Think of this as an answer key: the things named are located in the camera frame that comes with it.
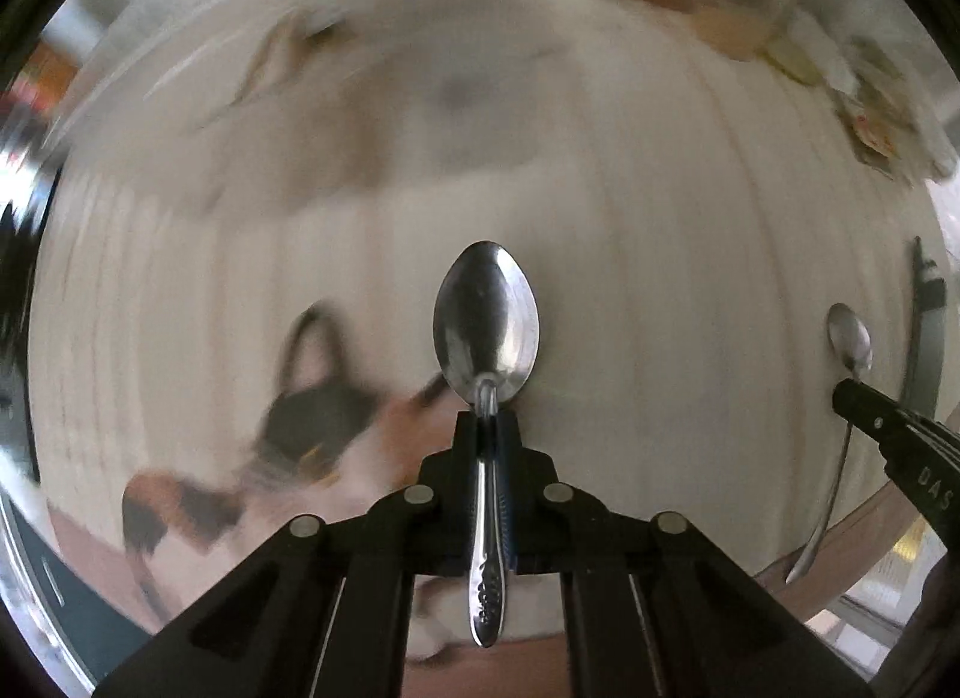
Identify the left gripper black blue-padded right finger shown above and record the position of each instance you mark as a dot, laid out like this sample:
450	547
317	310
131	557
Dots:
653	608

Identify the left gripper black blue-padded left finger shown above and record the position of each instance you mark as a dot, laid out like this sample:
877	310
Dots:
318	609

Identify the small red white box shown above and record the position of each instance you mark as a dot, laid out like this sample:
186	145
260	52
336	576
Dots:
871	137

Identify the striped cat placemat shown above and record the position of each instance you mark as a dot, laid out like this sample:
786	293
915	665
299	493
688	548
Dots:
293	240

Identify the black handled knife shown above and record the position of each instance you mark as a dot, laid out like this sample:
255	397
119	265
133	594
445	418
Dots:
925	358

